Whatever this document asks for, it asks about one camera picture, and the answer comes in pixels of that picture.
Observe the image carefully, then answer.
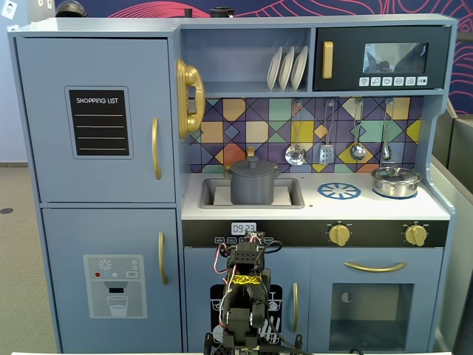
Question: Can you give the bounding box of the steel ladle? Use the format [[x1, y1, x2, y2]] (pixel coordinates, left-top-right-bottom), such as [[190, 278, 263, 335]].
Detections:
[[349, 98, 367, 161]]

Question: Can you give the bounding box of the gold microwave handle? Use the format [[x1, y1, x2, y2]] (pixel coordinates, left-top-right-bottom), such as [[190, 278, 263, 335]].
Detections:
[[321, 41, 334, 80]]

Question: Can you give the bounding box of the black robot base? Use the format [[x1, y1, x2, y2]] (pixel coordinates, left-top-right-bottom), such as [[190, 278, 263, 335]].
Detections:
[[203, 331, 304, 355]]

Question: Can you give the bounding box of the blue oven door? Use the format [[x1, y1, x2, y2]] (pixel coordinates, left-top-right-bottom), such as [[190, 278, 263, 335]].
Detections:
[[310, 247, 444, 352]]

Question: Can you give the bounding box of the black control panel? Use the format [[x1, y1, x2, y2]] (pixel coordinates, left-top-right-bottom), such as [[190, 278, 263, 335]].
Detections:
[[181, 219, 450, 249]]

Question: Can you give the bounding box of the gold stove knob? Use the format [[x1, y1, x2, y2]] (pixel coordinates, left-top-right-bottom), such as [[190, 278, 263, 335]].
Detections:
[[327, 223, 352, 247], [404, 223, 429, 247]]

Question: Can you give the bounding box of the blue fridge door with dispenser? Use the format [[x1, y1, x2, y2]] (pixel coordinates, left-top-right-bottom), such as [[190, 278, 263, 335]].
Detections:
[[41, 207, 184, 354]]

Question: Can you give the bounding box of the blue dishwasher door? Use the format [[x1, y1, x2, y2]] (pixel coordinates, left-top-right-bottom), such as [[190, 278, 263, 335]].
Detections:
[[183, 246, 312, 354]]

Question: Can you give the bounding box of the blue toy kitchen body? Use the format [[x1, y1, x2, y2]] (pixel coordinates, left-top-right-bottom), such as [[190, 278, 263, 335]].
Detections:
[[7, 13, 459, 354]]

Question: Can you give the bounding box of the steel slotted spatula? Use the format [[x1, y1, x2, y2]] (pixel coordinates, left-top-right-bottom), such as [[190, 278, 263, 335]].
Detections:
[[319, 99, 336, 165]]

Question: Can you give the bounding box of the gold toy telephone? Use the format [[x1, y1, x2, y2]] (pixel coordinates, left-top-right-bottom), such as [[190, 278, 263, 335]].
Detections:
[[175, 58, 206, 140]]

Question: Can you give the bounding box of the steel skimmer spoon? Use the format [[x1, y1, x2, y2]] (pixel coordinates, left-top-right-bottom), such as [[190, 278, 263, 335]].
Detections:
[[284, 99, 307, 166]]

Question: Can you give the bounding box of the gold fridge door handle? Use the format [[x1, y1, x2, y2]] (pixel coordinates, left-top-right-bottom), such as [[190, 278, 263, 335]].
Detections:
[[157, 231, 169, 285], [151, 118, 163, 180]]

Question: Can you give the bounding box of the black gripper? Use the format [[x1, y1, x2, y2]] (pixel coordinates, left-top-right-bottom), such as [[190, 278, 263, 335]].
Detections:
[[228, 238, 268, 248]]

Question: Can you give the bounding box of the white toy plate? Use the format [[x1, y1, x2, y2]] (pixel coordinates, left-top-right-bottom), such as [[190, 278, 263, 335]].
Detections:
[[266, 45, 284, 92], [278, 45, 296, 92], [290, 45, 309, 91]]

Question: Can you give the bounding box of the gold oven handle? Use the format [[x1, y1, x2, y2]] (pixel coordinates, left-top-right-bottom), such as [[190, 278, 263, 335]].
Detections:
[[344, 260, 408, 274]]

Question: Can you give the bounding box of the gray pot lid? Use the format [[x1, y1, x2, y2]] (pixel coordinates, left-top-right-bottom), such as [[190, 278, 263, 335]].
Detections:
[[231, 155, 276, 177]]

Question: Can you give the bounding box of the shiny steel pot lid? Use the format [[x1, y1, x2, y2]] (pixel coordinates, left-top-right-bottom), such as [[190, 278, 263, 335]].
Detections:
[[372, 166, 419, 181]]

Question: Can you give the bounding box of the blue fridge door with chalkboard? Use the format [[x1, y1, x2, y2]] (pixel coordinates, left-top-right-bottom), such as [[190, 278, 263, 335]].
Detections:
[[15, 36, 177, 203]]

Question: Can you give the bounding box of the red white servo wire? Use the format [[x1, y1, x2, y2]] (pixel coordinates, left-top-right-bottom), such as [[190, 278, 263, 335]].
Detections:
[[214, 246, 231, 275]]

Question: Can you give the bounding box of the steel serving spoon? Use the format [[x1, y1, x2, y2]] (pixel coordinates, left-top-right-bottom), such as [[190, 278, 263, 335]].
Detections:
[[380, 98, 395, 161]]

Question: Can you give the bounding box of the black microwave door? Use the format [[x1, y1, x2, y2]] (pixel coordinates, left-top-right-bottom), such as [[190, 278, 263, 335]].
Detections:
[[313, 25, 452, 92]]

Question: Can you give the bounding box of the gray toy pot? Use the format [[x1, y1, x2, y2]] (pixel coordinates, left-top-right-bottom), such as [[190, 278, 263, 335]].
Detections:
[[223, 164, 281, 206]]

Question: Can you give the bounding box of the black shopping list board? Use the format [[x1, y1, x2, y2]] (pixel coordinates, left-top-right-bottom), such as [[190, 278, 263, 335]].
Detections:
[[64, 86, 134, 160]]

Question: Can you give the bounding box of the gold dishwasher handle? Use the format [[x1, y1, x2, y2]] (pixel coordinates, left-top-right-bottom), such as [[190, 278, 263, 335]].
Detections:
[[291, 283, 299, 333]]

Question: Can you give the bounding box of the black cable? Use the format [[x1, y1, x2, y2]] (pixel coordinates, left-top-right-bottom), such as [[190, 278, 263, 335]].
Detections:
[[254, 299, 302, 352]]

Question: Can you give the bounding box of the black helmet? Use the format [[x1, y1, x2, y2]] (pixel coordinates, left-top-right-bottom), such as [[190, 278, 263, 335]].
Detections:
[[55, 0, 88, 18]]

